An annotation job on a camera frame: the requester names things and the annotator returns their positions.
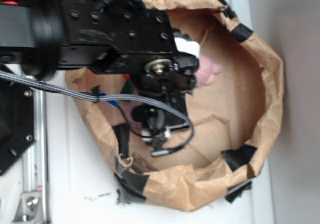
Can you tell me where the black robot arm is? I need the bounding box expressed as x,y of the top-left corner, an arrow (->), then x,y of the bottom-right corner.
0,0 -> 199,157

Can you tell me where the pink plush bunny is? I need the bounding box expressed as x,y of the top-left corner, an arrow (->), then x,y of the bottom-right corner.
195,55 -> 223,87

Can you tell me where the grey braided cable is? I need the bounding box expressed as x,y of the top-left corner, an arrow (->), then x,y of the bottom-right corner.
0,71 -> 196,151

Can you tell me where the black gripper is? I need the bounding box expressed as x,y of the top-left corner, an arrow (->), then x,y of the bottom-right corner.
57,0 -> 199,156

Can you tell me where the metal corner bracket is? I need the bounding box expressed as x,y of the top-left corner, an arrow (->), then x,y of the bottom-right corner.
12,191 -> 46,224

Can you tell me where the orange plastic toy carrot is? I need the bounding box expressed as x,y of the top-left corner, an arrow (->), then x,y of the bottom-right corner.
120,74 -> 133,94

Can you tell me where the black hexagonal robot base plate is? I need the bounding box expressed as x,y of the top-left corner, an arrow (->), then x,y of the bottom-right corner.
0,79 -> 35,175

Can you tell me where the brown paper bag bin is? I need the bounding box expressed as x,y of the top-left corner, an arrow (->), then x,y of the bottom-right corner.
75,0 -> 284,211

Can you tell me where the aluminium extrusion rail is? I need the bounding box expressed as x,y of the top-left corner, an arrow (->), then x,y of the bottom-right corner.
22,88 -> 51,223

